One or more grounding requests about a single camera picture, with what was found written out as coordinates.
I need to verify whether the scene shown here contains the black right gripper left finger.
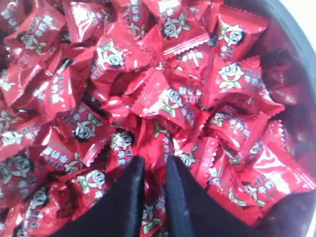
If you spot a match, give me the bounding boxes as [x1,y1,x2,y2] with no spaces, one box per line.
[53,157,145,237]

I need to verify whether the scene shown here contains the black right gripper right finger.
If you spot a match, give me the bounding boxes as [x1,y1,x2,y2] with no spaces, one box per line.
[166,156,249,237]

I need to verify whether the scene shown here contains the red wrapped candy pile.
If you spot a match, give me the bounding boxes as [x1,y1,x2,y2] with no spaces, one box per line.
[0,0,316,237]

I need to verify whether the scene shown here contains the steel bowl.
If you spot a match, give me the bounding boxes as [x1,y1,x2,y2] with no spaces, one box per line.
[223,0,316,237]

